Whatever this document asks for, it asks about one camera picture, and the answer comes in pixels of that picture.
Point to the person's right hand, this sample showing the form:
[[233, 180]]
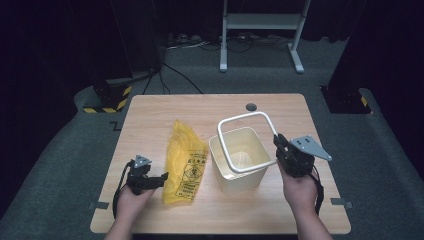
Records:
[[300, 193]]

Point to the black stand base yellow mark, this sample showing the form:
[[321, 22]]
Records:
[[343, 100]]

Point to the white metal stand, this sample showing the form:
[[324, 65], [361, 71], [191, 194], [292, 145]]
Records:
[[263, 20]]

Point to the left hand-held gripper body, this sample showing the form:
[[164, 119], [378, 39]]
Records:
[[141, 161]]

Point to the black curtain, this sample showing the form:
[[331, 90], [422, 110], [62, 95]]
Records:
[[50, 50], [393, 50]]

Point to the power strip with plugs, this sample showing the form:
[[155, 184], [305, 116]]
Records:
[[186, 40]]

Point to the yellow plastic bag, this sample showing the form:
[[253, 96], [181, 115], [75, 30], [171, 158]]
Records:
[[183, 160]]

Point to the black yellow striped stand base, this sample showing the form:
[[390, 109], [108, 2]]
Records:
[[110, 96]]

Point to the grey tape piece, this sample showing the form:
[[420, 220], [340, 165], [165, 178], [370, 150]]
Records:
[[99, 205], [340, 202]]

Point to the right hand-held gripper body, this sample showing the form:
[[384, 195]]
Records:
[[308, 145]]

